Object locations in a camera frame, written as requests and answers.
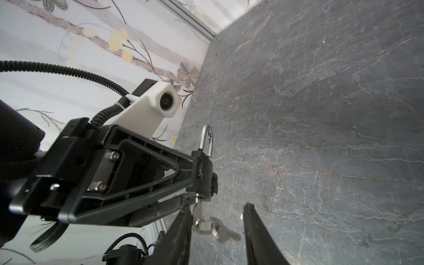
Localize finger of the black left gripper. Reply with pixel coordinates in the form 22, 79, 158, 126
129, 192, 195, 227
71, 125, 200, 225

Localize black corrugated cable conduit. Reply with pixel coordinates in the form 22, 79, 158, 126
0, 60, 131, 128

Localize black padlock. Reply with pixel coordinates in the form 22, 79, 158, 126
192, 125, 218, 202

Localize silver keys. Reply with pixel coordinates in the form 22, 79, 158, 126
192, 198, 241, 244

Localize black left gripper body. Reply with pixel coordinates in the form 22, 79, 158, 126
8, 117, 109, 225

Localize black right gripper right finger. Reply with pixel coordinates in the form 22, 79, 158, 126
243, 203, 289, 265

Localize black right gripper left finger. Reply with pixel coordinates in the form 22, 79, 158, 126
143, 205, 193, 265

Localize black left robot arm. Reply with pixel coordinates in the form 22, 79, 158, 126
1, 103, 218, 249

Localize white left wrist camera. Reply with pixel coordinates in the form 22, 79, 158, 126
105, 81, 182, 138

